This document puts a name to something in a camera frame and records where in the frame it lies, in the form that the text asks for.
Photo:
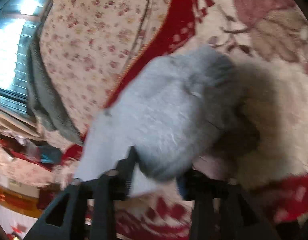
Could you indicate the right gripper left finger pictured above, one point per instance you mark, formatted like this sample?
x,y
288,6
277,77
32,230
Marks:
x,y
86,209

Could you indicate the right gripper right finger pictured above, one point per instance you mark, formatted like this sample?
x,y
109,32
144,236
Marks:
x,y
222,210

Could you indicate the grey sweatpants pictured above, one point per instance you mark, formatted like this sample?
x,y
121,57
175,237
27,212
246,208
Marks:
x,y
171,113

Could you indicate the green fleece jacket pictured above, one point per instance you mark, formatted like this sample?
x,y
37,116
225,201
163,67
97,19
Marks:
x,y
43,99

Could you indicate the floral beige quilt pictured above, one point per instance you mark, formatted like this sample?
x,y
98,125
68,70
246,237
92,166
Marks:
x,y
87,44

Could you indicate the red floral plush blanket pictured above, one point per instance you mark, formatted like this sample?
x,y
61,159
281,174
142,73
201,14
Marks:
x,y
267,40

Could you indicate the window with metal grille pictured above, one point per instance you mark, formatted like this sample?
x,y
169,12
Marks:
x,y
19,20

